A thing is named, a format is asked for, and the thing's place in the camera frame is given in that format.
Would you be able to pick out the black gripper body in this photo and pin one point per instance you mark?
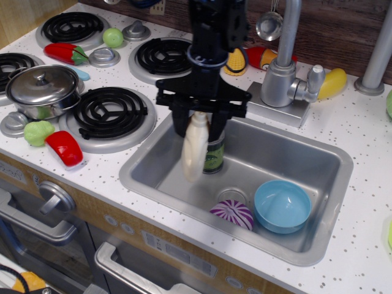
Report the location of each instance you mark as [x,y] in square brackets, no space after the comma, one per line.
[189,93]

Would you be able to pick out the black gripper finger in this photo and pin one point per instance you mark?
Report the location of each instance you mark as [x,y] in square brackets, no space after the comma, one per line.
[217,125]
[180,117]

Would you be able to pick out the cream detergent bottle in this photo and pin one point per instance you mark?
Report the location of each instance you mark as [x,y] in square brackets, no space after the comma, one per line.
[195,146]

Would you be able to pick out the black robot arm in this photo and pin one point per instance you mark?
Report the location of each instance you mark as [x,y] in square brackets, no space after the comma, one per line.
[218,27]

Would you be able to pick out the silver sink basin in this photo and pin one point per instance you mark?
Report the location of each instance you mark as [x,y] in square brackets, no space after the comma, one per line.
[254,153]

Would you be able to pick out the green pea can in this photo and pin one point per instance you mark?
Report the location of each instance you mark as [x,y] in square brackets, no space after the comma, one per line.
[215,155]

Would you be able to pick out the yellow toy corn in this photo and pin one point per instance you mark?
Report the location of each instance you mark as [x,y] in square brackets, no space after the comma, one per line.
[236,63]

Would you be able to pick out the back right stove burner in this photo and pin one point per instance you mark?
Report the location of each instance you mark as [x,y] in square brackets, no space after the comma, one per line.
[160,58]

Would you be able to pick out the stove burner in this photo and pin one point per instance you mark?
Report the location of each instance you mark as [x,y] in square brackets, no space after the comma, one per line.
[109,120]
[77,28]
[160,58]
[11,62]

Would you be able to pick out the red toy ketchup bottle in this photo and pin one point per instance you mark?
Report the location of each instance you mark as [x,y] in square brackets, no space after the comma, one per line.
[260,57]

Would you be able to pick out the silver faucet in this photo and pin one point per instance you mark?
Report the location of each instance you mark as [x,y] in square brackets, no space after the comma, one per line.
[283,97]

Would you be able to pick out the front right stove burner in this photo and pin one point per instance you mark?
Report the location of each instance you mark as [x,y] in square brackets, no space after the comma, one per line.
[109,120]

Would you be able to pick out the purple striped toy onion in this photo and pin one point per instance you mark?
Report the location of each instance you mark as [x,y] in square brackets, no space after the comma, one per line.
[235,212]

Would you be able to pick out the hanging silver ladle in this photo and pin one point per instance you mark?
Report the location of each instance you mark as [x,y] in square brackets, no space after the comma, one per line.
[269,25]

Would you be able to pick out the silver stove knob back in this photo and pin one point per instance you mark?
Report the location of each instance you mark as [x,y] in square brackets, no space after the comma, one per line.
[136,32]

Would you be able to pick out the silver stove knob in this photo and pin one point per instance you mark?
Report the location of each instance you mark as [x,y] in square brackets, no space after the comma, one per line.
[104,57]
[13,124]
[136,32]

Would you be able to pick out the silver stove knob middle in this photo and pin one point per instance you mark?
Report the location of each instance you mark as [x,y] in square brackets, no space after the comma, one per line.
[104,57]

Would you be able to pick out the green toy apple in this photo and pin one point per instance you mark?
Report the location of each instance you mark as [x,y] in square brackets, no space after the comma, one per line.
[113,37]

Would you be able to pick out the light blue bowl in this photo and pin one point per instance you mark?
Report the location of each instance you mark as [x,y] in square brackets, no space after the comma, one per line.
[281,206]

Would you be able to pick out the light blue toy piece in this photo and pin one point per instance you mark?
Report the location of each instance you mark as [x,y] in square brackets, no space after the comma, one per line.
[84,76]

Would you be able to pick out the red toy pepper slice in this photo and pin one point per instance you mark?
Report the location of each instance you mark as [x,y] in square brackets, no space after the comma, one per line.
[65,149]

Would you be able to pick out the yellow toy squash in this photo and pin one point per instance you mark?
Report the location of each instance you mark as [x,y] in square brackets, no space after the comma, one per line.
[334,83]

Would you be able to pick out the red toy chili pepper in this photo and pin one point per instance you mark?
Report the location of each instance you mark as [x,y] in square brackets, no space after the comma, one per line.
[66,52]

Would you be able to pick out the back left stove burner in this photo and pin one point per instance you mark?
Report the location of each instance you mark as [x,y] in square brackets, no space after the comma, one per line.
[77,28]

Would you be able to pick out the silver pot with lid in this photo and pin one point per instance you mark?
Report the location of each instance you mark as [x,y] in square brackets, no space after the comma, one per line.
[44,92]

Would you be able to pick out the green toy lettuce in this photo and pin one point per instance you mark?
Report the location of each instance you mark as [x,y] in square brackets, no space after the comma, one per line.
[36,132]

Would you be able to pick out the silver oven dial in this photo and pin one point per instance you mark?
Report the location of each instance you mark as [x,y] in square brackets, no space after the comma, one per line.
[55,198]

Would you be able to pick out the silver support pole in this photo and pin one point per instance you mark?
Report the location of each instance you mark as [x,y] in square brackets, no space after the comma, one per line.
[371,83]

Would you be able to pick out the silver stove knob front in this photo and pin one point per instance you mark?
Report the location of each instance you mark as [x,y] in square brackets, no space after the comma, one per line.
[13,124]

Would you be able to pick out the green toy right edge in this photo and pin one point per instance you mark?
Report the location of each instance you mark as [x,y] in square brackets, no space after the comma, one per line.
[389,104]

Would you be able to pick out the front left stove burner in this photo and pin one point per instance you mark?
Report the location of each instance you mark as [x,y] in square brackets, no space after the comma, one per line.
[11,62]

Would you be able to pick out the green toy at edge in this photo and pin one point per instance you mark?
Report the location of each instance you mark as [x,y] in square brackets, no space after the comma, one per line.
[386,234]

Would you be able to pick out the yellow object bottom left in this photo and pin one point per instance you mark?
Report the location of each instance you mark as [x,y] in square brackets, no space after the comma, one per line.
[33,282]

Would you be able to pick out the silver dishwasher handle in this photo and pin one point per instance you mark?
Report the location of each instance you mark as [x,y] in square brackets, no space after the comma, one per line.
[134,271]

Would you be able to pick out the silver oven door handle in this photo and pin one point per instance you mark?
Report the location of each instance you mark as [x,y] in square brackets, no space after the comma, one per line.
[59,235]

